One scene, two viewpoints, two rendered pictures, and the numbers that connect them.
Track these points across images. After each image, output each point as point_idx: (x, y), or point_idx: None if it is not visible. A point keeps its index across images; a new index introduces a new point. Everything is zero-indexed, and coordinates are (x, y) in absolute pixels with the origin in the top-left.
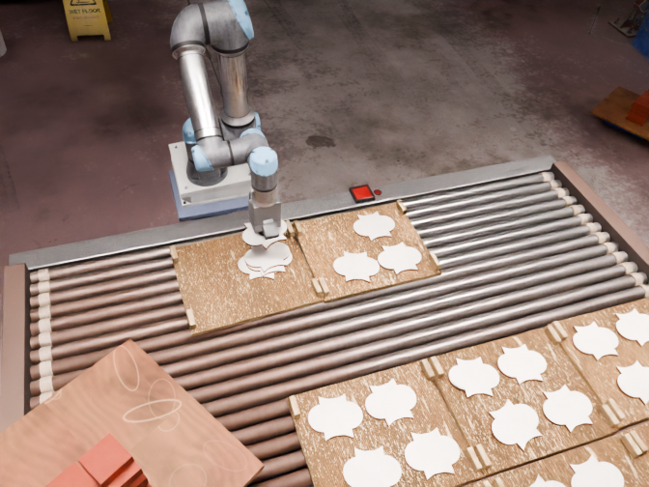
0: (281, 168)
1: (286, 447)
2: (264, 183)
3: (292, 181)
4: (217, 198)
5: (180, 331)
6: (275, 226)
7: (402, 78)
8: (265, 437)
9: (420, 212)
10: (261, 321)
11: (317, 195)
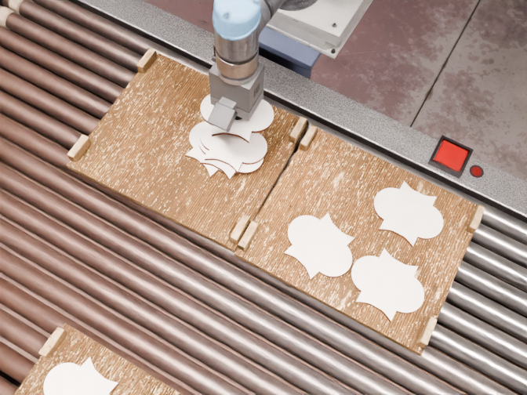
0: (500, 48)
1: (10, 374)
2: (220, 45)
3: (497, 71)
4: (281, 29)
5: (65, 152)
6: (230, 116)
7: None
8: (9, 340)
9: (503, 246)
10: (150, 212)
11: (508, 110)
